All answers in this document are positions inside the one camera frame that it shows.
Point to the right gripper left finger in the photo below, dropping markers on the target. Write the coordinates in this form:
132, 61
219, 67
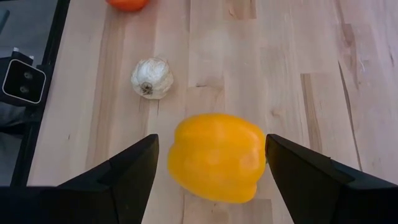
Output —
118, 186

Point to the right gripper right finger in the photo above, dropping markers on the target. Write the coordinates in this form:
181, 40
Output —
311, 186

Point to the yellow bell pepper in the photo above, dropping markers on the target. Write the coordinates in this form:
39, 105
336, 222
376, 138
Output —
217, 158

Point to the white garlic bulb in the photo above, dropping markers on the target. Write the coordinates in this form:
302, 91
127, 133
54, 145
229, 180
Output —
152, 76

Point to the orange bell pepper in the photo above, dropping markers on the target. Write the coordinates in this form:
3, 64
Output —
127, 4

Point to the black table-level camera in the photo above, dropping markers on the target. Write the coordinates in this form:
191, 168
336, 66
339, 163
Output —
23, 81

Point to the black aluminium table frame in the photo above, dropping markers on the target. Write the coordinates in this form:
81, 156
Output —
56, 31

